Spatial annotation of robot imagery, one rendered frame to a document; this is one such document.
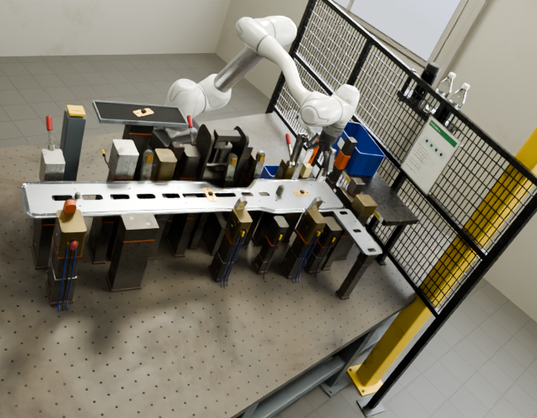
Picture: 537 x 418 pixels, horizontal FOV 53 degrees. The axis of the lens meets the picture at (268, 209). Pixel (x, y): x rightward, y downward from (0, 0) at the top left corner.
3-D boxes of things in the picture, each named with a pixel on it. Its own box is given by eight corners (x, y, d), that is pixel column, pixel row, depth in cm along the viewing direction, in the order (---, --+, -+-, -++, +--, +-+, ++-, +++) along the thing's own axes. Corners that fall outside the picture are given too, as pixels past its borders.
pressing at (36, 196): (26, 225, 177) (27, 221, 176) (18, 182, 191) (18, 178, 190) (347, 211, 250) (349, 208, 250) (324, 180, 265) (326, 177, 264)
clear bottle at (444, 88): (431, 113, 259) (452, 76, 247) (423, 106, 263) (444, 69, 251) (440, 114, 262) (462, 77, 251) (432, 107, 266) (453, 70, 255)
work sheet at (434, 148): (426, 196, 254) (462, 143, 236) (399, 167, 268) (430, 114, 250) (429, 196, 255) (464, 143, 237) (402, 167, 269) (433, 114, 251)
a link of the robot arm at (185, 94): (156, 111, 287) (164, 76, 273) (182, 105, 299) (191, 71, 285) (174, 129, 281) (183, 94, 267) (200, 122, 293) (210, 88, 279)
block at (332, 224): (310, 279, 249) (334, 235, 233) (298, 260, 257) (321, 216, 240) (322, 278, 253) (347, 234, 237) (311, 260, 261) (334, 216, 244)
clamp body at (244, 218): (216, 288, 225) (242, 227, 205) (207, 268, 232) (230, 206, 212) (230, 286, 228) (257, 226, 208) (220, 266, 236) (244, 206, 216)
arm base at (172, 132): (145, 119, 288) (147, 111, 285) (179, 114, 303) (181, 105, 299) (163, 140, 280) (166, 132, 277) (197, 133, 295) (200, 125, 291)
